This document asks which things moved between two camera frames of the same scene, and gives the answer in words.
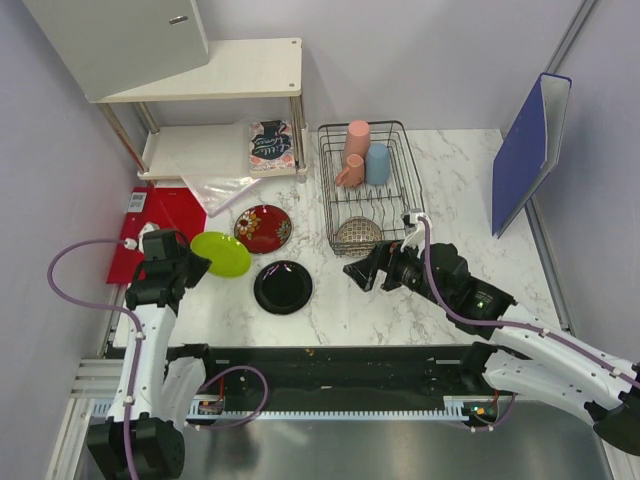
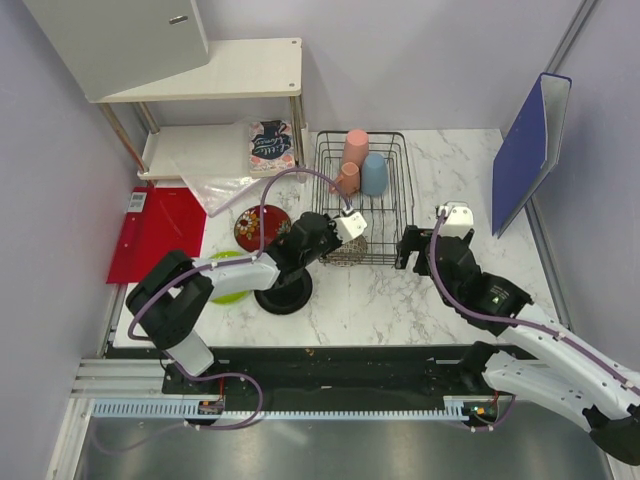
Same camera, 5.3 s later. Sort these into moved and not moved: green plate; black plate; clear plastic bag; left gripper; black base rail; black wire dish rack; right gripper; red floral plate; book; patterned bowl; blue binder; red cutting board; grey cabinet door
Moved: black wire dish rack; patterned bowl; right gripper; left gripper; green plate
Not moved: black base rail; red floral plate; clear plastic bag; grey cabinet door; book; blue binder; red cutting board; black plate
